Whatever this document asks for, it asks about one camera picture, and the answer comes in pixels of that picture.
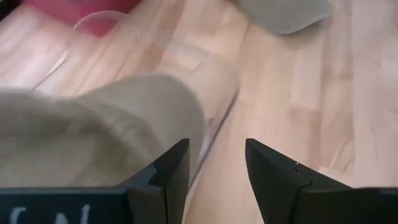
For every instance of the beige cotton baseball cap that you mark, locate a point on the beige cotton baseball cap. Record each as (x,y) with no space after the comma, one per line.
(93,130)

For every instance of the grey-green baseball cap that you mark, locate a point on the grey-green baseball cap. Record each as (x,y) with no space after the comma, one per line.
(283,14)

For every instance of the pink plastic bin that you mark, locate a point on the pink plastic bin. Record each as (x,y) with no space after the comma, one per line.
(81,11)

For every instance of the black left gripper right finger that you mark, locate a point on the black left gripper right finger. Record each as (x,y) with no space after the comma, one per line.
(280,186)

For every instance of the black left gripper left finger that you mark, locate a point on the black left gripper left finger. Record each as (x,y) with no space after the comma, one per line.
(164,189)

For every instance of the clear plastic bag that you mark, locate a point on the clear plastic bag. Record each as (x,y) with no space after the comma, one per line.
(186,68)

